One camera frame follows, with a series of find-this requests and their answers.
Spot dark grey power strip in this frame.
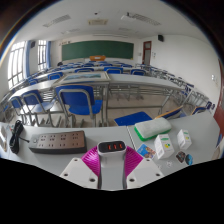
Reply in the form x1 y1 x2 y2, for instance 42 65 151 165
28 130 88 154

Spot blue round sticker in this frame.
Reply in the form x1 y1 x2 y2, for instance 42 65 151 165
185 153 194 166

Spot colourful picture card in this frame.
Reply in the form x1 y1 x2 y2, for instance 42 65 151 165
136 143 157 160

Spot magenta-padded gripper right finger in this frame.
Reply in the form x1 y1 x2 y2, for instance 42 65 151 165
124 146 164 190

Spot group of blue chairs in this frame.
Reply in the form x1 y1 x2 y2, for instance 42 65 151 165
26 60 148 84

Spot black coiled cable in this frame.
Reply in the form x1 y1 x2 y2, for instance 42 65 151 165
9 119 30 155

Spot tall window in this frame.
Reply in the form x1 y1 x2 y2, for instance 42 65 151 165
37 39 48 72
7 41 27 89

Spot brown door with window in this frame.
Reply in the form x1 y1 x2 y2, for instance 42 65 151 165
142 40 153 66

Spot framed picture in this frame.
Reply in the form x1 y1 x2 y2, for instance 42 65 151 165
58 71 111 84

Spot reddish brown door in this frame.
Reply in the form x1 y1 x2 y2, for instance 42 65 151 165
213 99 224 138

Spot rows of grey desks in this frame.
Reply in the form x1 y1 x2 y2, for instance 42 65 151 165
0 59 214 128

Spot white charger block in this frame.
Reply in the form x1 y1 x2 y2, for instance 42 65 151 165
97 139 128 191

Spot white carton with green print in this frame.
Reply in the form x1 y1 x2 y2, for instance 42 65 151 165
153 133 175 160
176 129 193 150

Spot white box with green lid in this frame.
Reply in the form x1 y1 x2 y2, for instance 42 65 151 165
134 117 173 142

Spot dark round sticker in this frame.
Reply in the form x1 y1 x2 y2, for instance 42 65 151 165
175 150 187 164

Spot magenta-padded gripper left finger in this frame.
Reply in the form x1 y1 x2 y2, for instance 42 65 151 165
59 145 101 190

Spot green chalkboard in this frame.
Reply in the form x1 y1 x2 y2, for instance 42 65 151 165
61 40 135 62

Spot orange lectern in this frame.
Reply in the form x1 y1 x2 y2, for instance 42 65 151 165
89 55 107 62

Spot ceiling light panels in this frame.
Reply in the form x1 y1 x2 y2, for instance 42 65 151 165
42 12 162 28

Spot blue curtain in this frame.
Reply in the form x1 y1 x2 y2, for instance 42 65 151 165
25 40 32 78
46 40 52 69

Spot white ceiling projector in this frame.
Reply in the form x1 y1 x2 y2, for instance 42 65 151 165
120 13 136 22

